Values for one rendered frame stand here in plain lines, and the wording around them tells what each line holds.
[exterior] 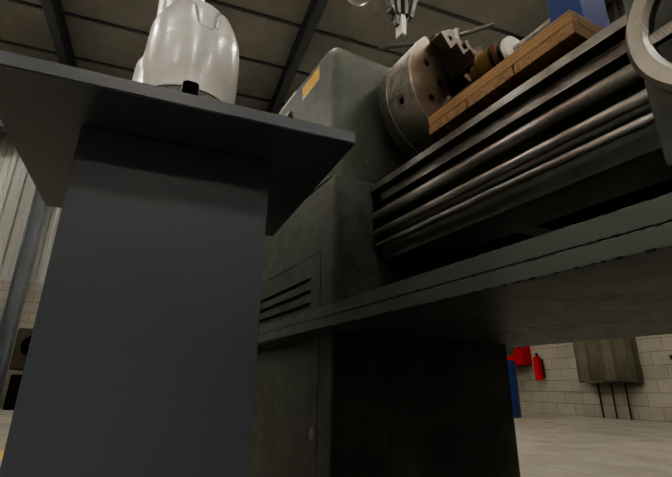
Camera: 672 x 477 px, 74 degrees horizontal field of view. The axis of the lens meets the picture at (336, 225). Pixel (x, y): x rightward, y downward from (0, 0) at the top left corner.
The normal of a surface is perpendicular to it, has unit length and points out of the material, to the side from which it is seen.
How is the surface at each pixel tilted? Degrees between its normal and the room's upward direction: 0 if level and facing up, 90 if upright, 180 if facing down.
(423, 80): 90
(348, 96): 90
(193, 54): 90
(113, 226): 90
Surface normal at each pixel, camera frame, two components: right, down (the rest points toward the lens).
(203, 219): 0.38, -0.31
